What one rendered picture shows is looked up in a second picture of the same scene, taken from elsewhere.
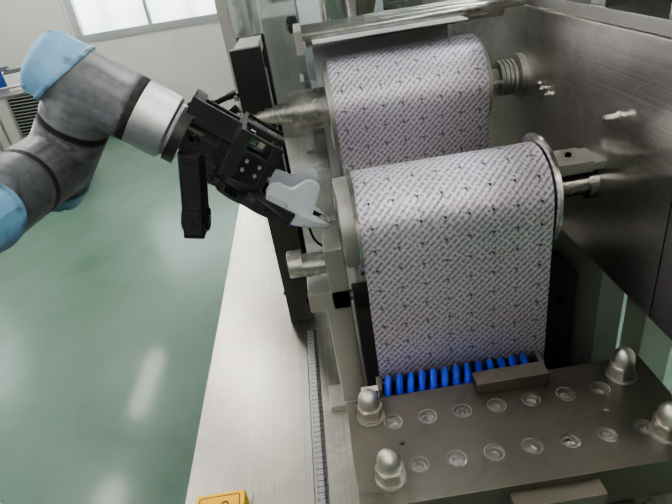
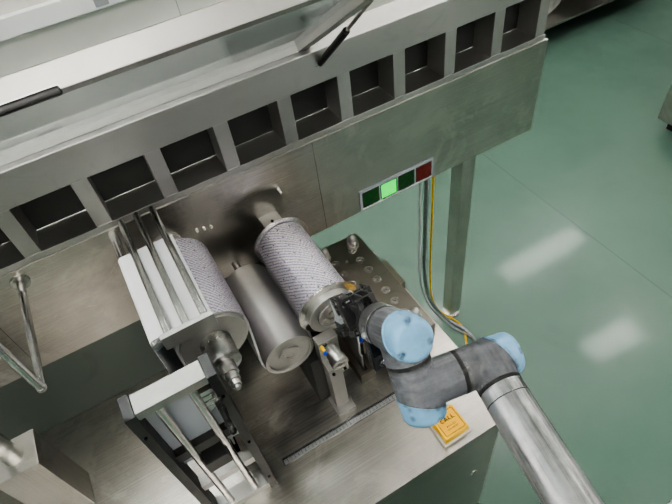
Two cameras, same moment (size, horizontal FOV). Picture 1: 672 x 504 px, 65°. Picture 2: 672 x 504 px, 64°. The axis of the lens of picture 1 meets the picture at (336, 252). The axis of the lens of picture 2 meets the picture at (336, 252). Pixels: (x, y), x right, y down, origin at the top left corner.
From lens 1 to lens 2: 1.26 m
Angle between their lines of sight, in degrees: 81
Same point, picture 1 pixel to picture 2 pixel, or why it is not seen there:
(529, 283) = not seen: hidden behind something
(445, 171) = (310, 252)
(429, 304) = not seen: hidden behind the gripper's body
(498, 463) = (390, 287)
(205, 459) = (419, 463)
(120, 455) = not seen: outside the picture
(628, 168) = (292, 199)
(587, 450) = (371, 264)
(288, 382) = (341, 448)
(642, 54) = (281, 162)
